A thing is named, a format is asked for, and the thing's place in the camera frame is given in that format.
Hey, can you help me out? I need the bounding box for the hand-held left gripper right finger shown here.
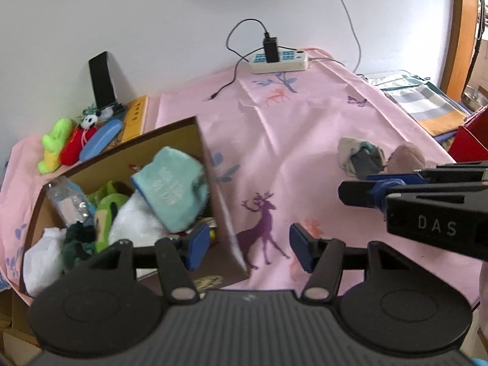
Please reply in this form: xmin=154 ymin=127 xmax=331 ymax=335
xmin=289 ymin=223 xmax=407 ymax=303

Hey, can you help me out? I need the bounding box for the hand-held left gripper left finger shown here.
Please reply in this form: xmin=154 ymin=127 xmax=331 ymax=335
xmin=97 ymin=223 xmax=211 ymax=303

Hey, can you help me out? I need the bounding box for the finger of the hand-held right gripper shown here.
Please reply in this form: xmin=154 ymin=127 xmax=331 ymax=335
xmin=365 ymin=162 xmax=488 ymax=184
xmin=338 ymin=181 xmax=488 ymax=262

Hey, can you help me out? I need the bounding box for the mauve plush toy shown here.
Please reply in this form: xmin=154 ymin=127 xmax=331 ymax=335
xmin=385 ymin=142 xmax=427 ymax=172

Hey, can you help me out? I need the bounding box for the teal sock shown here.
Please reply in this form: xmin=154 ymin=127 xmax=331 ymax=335
xmin=131 ymin=146 xmax=210 ymax=234

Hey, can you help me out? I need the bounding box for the white towel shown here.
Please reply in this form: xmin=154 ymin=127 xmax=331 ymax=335
xmin=112 ymin=194 xmax=172 ymax=246

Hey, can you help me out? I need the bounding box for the brown cardboard box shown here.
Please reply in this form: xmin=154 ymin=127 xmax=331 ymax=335
xmin=18 ymin=116 xmax=252 ymax=306

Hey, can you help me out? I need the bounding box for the grey green sock bundle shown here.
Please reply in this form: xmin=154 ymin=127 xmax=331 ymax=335
xmin=337 ymin=137 xmax=387 ymax=180

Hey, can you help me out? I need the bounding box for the bagged striped folded cloth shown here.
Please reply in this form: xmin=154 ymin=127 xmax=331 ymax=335
xmin=362 ymin=69 xmax=469 ymax=138

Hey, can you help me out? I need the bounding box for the red box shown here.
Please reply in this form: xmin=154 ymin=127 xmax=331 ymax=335
xmin=448 ymin=105 xmax=488 ymax=164

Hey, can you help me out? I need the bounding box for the green frog plush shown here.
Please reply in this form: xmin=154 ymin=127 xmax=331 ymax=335
xmin=87 ymin=180 xmax=132 ymax=254

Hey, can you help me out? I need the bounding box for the pink printed tablecloth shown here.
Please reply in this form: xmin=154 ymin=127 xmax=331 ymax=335
xmin=0 ymin=48 xmax=488 ymax=306

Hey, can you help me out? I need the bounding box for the metal bowl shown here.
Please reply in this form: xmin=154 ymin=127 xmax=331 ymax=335
xmin=461 ymin=86 xmax=488 ymax=111

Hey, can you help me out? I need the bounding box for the dark green plush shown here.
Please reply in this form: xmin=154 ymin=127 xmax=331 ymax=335
xmin=61 ymin=221 xmax=98 ymax=271

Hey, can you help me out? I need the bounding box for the clear plastic packet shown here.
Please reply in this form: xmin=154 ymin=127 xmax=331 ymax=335
xmin=48 ymin=176 xmax=96 ymax=227

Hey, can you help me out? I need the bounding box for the yellow book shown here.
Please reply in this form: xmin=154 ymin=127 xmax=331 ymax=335
xmin=121 ymin=95 xmax=149 ymax=143

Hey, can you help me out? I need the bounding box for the blue glasses case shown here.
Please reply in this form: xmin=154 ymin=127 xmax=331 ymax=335
xmin=79 ymin=119 xmax=123 ymax=161

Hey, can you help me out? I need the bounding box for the white power strip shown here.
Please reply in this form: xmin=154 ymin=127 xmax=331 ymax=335
xmin=249 ymin=49 xmax=309 ymax=74

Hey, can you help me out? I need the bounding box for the white cloth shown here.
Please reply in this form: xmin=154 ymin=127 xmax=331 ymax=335
xmin=23 ymin=228 xmax=67 ymax=298

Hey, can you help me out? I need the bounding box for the red plush toy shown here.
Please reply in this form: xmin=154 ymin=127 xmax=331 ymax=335
xmin=59 ymin=125 xmax=98 ymax=166

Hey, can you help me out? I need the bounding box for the panda plush toy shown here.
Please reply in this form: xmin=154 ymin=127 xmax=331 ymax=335
xmin=78 ymin=107 xmax=115 ymax=129

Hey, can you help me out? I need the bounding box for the black charger plug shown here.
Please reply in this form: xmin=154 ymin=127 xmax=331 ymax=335
xmin=262 ymin=32 xmax=281 ymax=63

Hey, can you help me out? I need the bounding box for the lime green plush toy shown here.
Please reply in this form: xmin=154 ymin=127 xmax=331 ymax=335
xmin=37 ymin=118 xmax=74 ymax=175

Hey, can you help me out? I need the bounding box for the wooden door frame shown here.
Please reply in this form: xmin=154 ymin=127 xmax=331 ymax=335
xmin=438 ymin=0 xmax=481 ymax=102

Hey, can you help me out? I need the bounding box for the black charging cable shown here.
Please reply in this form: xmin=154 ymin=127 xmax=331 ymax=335
xmin=209 ymin=18 xmax=271 ymax=102

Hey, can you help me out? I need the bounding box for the white power cord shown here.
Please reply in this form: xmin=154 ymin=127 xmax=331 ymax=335
xmin=307 ymin=0 xmax=362 ymax=74

